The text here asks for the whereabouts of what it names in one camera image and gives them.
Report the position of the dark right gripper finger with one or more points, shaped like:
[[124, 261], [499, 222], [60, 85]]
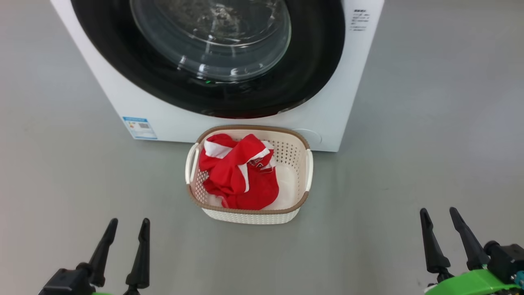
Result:
[[470, 246], [434, 250]]

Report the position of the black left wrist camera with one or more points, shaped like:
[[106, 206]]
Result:
[[65, 280]]

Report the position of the blue energy label sticker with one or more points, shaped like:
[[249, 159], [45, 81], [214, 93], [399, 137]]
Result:
[[140, 128]]

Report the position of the red and white garment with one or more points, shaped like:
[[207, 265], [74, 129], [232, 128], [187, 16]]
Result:
[[241, 180]]

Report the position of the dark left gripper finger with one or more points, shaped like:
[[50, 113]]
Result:
[[141, 262], [102, 258]]

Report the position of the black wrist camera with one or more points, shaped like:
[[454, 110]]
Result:
[[65, 280], [507, 260]]

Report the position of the black round glass washer door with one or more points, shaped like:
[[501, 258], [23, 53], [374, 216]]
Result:
[[114, 61]]

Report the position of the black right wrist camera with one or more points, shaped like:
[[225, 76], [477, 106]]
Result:
[[507, 260]]

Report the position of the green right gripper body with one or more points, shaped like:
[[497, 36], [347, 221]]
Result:
[[470, 282]]

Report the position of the round white filter cover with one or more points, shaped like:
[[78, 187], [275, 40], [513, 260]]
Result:
[[313, 137]]

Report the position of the white front-load washing machine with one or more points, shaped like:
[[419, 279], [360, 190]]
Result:
[[163, 123]]

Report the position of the cream basket with brown rim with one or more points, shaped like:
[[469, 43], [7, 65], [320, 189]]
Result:
[[294, 164]]

